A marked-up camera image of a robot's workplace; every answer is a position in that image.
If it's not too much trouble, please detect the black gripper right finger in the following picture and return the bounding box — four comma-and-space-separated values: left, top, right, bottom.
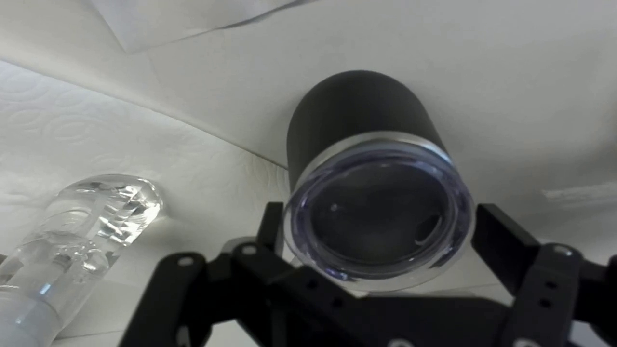
470, 203, 617, 347

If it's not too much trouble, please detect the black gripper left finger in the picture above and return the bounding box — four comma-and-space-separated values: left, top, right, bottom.
117, 201, 304, 347

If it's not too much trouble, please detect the clear plastic cup lid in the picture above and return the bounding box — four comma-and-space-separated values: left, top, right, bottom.
283, 141, 477, 294

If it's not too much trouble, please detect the black tumbler cup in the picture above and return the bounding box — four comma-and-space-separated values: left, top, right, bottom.
285, 68, 452, 195

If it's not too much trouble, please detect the white paper towel sheet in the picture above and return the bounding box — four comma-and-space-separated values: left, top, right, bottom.
0, 60, 292, 340

